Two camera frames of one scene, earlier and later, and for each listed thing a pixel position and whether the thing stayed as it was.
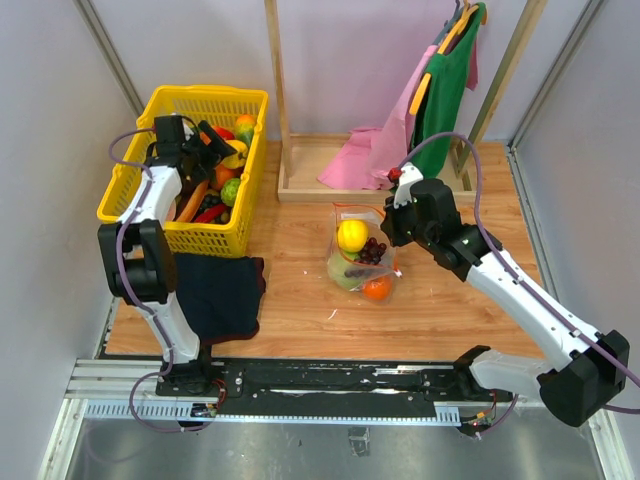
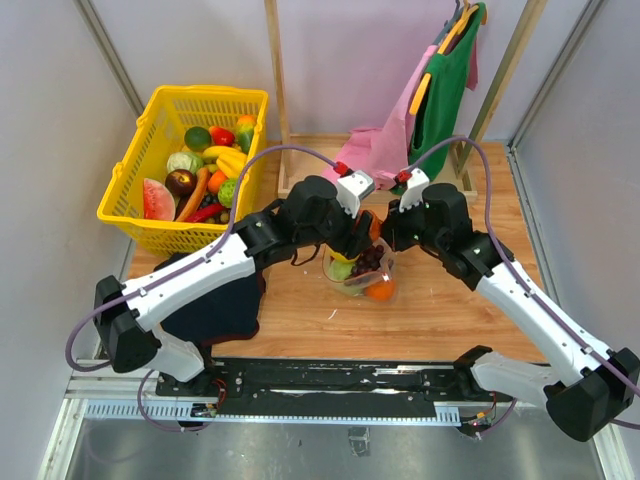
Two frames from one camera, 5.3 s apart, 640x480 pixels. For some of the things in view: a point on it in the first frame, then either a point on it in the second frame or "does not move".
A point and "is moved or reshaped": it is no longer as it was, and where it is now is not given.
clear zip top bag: x=361 y=257 does not move
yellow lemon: x=352 y=235 is moved or reshaped
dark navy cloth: x=222 y=294 does not move
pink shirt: x=368 y=155 does not move
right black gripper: x=389 y=225 does not move
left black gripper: x=217 y=145 to x=351 y=244
